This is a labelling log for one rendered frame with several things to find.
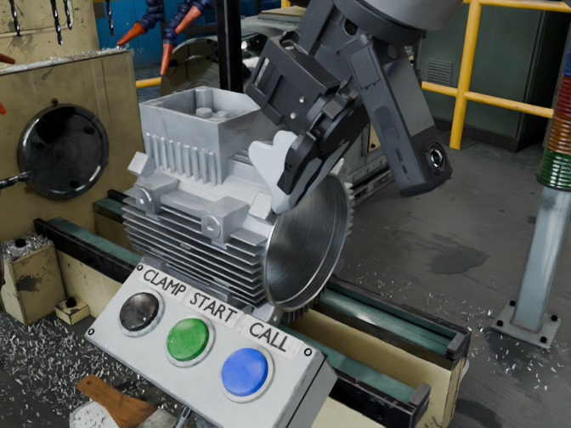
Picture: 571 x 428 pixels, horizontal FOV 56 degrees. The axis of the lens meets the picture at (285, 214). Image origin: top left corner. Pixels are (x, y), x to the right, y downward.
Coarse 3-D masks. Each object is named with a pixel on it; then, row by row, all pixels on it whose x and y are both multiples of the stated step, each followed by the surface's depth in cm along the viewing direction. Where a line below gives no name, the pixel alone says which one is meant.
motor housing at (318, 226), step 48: (192, 192) 57; (240, 192) 55; (336, 192) 62; (144, 240) 62; (192, 240) 56; (240, 240) 53; (288, 240) 68; (336, 240) 65; (240, 288) 53; (288, 288) 63
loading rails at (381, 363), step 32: (64, 224) 82; (96, 224) 91; (64, 256) 80; (96, 256) 73; (128, 256) 74; (96, 288) 77; (352, 288) 66; (64, 320) 80; (320, 320) 66; (352, 320) 63; (384, 320) 62; (416, 320) 61; (352, 352) 65; (384, 352) 61; (416, 352) 58; (448, 352) 56; (352, 384) 52; (384, 384) 53; (416, 384) 60; (448, 384) 57; (320, 416) 56; (352, 416) 53; (384, 416) 50; (416, 416) 50; (448, 416) 61
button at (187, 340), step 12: (180, 324) 36; (192, 324) 36; (204, 324) 36; (168, 336) 36; (180, 336) 36; (192, 336) 36; (204, 336) 35; (168, 348) 36; (180, 348) 35; (192, 348) 35; (204, 348) 35; (180, 360) 35
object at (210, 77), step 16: (256, 32) 92; (272, 32) 93; (176, 48) 90; (192, 48) 88; (208, 48) 85; (256, 48) 87; (176, 64) 91; (192, 64) 88; (208, 64) 86; (256, 64) 84; (176, 80) 92; (192, 80) 90; (208, 80) 87; (256, 80) 83; (160, 96) 97; (288, 128) 89
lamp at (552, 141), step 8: (552, 120) 66; (560, 120) 64; (568, 120) 63; (552, 128) 66; (560, 128) 64; (568, 128) 63; (552, 136) 65; (560, 136) 64; (568, 136) 64; (552, 144) 66; (560, 144) 65; (568, 144) 64; (560, 152) 65; (568, 152) 64
